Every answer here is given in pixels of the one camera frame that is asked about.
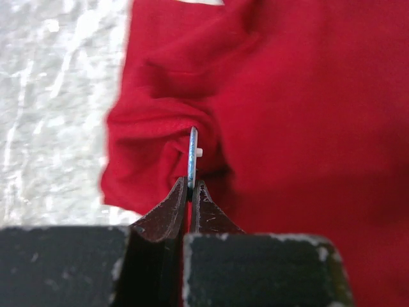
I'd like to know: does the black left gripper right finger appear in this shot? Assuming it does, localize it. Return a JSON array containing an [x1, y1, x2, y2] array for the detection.
[[190, 180, 245, 234]]

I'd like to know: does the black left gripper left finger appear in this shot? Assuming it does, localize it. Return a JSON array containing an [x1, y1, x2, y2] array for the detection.
[[131, 177, 188, 242]]

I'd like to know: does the round white blue brooch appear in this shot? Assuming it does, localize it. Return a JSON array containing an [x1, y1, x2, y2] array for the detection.
[[187, 127, 203, 191]]

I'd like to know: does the red t-shirt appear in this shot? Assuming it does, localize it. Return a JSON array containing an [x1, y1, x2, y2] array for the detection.
[[100, 1, 408, 306]]

